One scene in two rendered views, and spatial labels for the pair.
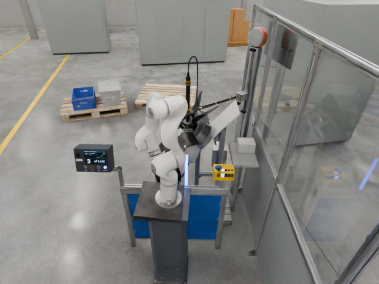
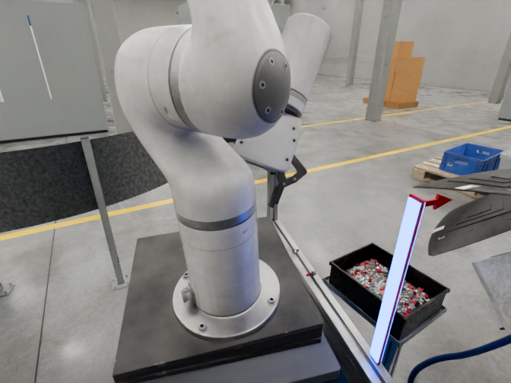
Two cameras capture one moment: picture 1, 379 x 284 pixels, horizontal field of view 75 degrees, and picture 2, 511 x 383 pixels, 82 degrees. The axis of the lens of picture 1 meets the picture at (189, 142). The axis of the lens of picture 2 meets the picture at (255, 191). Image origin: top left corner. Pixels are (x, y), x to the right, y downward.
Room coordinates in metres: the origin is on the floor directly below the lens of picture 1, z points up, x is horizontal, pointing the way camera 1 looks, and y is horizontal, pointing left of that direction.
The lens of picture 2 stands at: (1.17, -0.26, 1.37)
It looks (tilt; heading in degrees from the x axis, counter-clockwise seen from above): 25 degrees down; 73
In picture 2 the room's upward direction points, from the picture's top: straight up
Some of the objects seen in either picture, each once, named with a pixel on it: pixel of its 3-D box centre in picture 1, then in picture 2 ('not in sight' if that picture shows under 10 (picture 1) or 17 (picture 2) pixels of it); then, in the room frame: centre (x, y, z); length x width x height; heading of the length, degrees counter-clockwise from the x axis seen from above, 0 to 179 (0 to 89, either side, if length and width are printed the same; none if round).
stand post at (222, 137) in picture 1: (218, 172); not in sight; (1.97, -0.32, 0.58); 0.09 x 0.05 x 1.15; 0
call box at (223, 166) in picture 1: (223, 172); not in sight; (1.47, -0.27, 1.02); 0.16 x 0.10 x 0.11; 90
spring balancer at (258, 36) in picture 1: (258, 37); not in sight; (2.24, -0.57, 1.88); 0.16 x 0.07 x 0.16; 35
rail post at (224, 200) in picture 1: (220, 222); not in sight; (1.47, -0.31, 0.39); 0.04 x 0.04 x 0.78; 0
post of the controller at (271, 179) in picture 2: (120, 176); (272, 192); (1.47, 0.55, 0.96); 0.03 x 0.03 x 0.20; 0
